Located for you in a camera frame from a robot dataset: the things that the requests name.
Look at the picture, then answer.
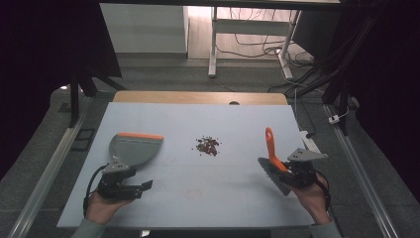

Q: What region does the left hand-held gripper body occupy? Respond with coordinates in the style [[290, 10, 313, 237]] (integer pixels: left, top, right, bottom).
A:
[[96, 160, 145, 201]]

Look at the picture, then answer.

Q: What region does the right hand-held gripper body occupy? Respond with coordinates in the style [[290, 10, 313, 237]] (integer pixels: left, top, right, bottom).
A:
[[280, 148, 329, 190]]

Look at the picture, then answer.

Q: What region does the orange-handled grey brush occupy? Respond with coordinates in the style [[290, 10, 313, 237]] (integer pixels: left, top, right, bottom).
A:
[[257, 126, 294, 197]]

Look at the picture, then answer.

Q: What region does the grey dustpan with orange edge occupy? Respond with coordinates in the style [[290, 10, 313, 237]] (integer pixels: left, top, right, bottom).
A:
[[108, 132, 164, 169]]

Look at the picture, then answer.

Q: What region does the person's left hand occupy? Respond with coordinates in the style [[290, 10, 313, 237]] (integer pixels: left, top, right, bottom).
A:
[[84, 190, 134, 226]]

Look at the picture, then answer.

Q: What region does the pile of small crumbs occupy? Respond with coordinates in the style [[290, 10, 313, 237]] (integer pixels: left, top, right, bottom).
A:
[[191, 135, 222, 158]]

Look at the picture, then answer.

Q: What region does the black metal stand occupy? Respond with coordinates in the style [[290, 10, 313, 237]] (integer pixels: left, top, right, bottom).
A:
[[67, 59, 128, 129], [285, 13, 380, 137]]

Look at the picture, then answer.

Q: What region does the wooden table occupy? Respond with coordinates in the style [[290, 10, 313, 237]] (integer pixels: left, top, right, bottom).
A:
[[112, 90, 289, 106]]

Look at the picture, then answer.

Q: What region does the white cabinet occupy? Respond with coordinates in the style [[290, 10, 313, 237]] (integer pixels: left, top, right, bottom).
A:
[[99, 3, 190, 55]]

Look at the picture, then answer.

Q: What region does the white-framed desk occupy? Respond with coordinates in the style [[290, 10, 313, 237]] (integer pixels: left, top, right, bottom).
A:
[[207, 6, 303, 80]]

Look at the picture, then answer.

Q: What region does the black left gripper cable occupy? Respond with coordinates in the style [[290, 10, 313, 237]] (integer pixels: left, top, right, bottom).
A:
[[82, 164, 109, 217]]

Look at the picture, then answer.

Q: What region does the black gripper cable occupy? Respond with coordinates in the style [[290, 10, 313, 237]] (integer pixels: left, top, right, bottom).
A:
[[314, 170, 333, 212], [82, 164, 109, 217]]

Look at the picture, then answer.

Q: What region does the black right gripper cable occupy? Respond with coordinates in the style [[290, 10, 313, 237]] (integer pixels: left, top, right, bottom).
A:
[[314, 170, 333, 212]]

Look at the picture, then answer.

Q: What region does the aluminium rail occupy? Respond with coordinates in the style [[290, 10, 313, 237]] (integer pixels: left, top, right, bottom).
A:
[[7, 96, 94, 238], [322, 104, 400, 238]]

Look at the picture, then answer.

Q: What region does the tangle of floor cables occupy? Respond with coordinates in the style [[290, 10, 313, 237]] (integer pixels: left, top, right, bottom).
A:
[[216, 7, 318, 94]]

